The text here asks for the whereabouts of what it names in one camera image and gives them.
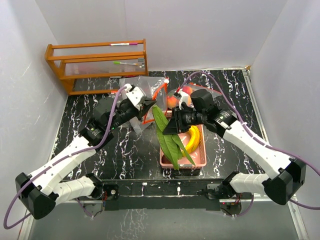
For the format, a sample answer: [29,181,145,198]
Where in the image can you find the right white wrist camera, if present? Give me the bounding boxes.
[172,89,193,109]

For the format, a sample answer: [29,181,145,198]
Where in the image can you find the yellow bananas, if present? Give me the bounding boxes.
[181,125,200,160]

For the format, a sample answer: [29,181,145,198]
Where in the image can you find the pink plastic basket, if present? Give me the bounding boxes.
[159,124,207,169]

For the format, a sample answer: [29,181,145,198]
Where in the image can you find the green cucumber leaf vegetable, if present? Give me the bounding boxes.
[152,105,196,170]

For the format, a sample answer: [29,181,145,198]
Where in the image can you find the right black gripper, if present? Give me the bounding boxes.
[163,105,206,134]

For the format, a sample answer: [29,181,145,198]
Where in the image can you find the clear zip bag orange zipper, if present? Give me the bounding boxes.
[166,83,222,111]

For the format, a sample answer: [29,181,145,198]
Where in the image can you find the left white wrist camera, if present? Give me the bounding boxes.
[124,83,147,111]

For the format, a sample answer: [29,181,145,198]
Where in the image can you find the pink white marker pen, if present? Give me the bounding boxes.
[110,42,138,46]

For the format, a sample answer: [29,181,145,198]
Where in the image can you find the orange peach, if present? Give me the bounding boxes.
[184,96,193,107]
[167,95,180,109]

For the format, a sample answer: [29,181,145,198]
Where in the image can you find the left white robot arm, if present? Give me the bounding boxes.
[15,97,156,220]

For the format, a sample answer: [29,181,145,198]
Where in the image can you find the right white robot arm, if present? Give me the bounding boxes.
[164,89,306,205]

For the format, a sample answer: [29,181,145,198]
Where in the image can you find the green marker pen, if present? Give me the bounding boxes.
[113,61,139,66]

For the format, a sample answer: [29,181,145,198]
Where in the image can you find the wooden shelf rack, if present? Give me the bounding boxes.
[44,38,149,96]

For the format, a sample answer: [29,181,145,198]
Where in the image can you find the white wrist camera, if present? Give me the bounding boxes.
[172,89,193,109]
[124,83,147,111]

